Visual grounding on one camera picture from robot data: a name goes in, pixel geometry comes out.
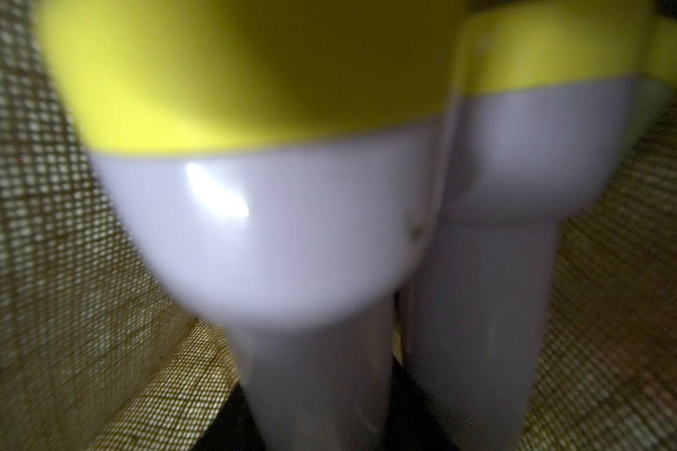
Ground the purple flashlight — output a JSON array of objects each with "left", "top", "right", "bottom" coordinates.
[
  {"left": 33, "top": 1, "right": 468, "bottom": 450},
  {"left": 400, "top": 1, "right": 656, "bottom": 450}
]

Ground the brown burlap tote bag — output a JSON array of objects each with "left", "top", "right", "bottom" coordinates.
[{"left": 0, "top": 1, "right": 677, "bottom": 450}]

